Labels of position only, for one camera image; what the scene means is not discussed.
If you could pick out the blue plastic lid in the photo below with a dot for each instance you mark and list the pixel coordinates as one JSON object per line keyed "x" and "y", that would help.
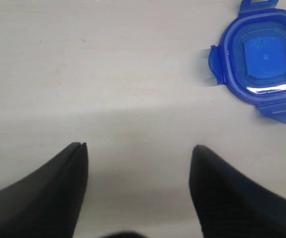
{"x": 250, "y": 58}

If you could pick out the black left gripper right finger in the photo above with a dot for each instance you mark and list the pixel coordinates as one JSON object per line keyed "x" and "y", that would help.
{"x": 229, "y": 204}

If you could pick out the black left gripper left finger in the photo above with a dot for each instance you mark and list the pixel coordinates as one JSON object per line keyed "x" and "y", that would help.
{"x": 47, "y": 202}

